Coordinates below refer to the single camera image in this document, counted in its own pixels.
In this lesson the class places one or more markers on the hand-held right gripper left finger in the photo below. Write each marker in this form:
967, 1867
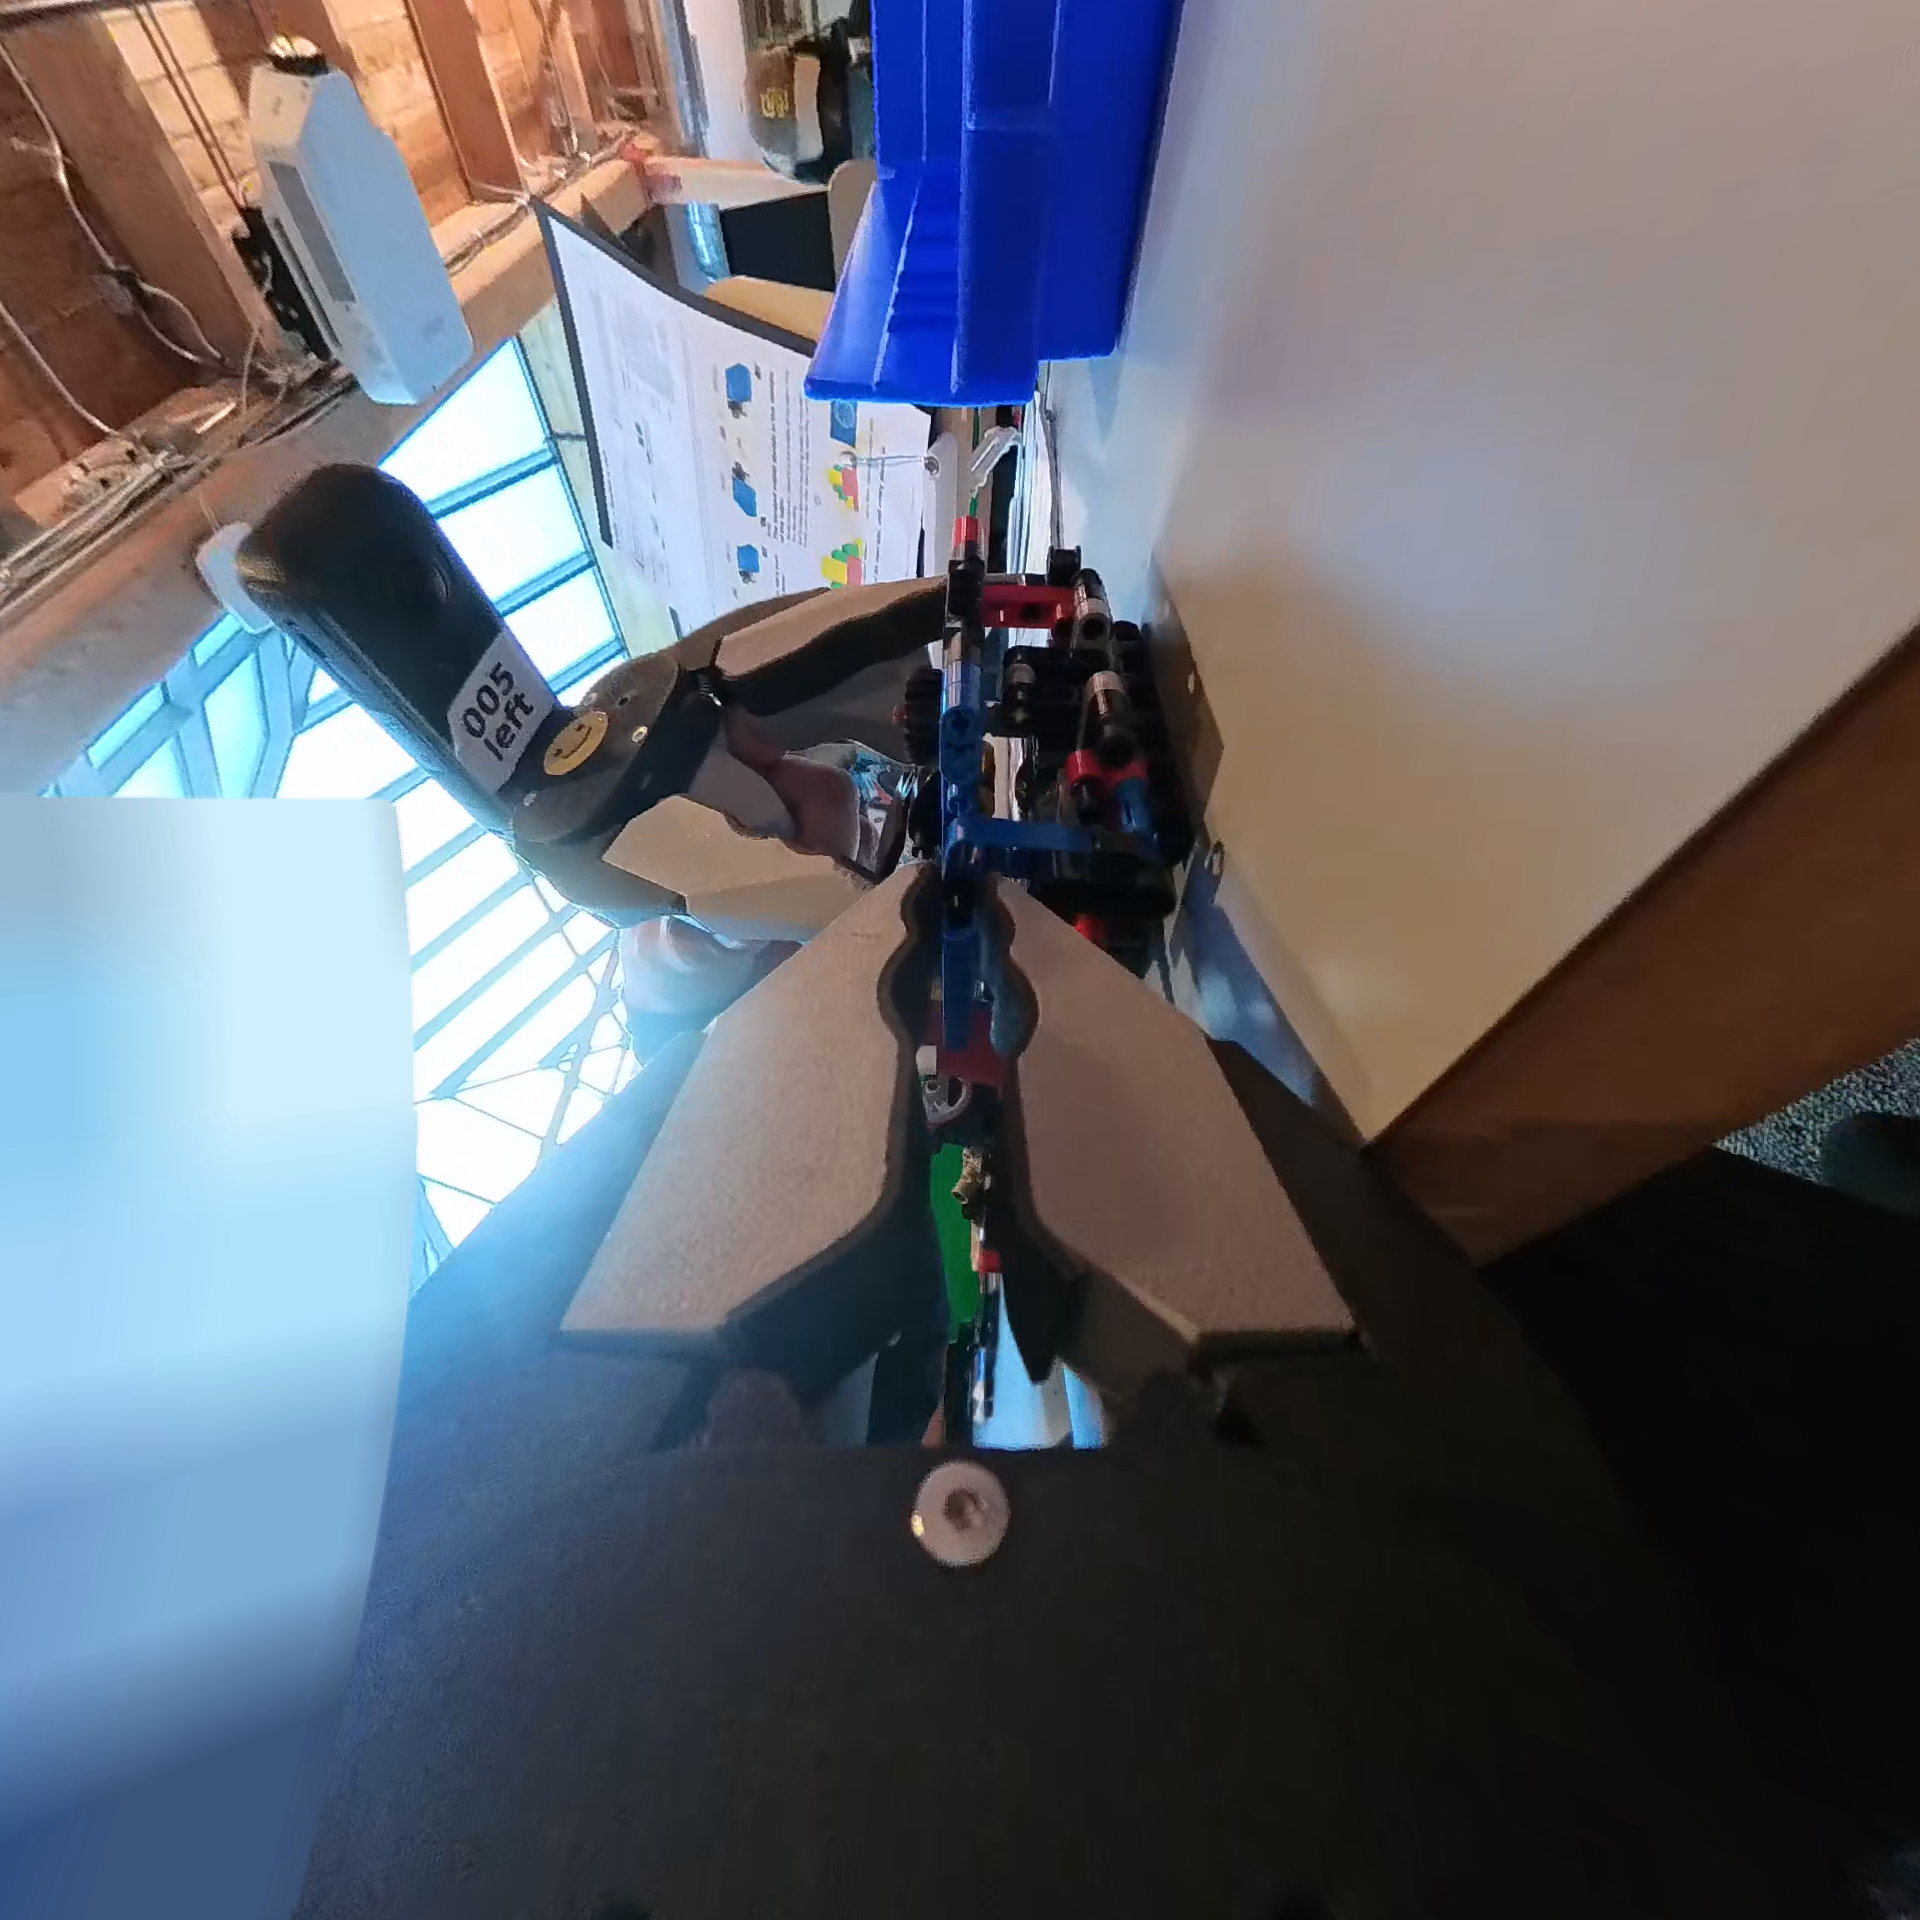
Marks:
750, 1171

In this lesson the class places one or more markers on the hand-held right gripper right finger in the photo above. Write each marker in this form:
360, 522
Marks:
1170, 1184

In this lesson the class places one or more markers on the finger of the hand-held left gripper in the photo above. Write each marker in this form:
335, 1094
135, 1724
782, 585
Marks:
826, 646
720, 855

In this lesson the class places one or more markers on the partly built toy car chassis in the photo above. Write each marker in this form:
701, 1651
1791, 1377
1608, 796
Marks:
1102, 705

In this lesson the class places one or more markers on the blue L-shaped toy beam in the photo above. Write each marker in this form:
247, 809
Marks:
1050, 837

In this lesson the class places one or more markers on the person's left hand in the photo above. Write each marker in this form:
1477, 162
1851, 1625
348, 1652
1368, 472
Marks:
819, 804

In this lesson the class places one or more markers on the large grid window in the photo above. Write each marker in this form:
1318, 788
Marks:
496, 496

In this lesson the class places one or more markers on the printed instruction sheet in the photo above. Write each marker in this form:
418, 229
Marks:
675, 421

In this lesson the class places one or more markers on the blue plastic bin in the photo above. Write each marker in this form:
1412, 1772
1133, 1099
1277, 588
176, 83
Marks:
1022, 180

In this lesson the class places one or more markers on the white wall-mounted device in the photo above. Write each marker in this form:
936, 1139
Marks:
360, 225

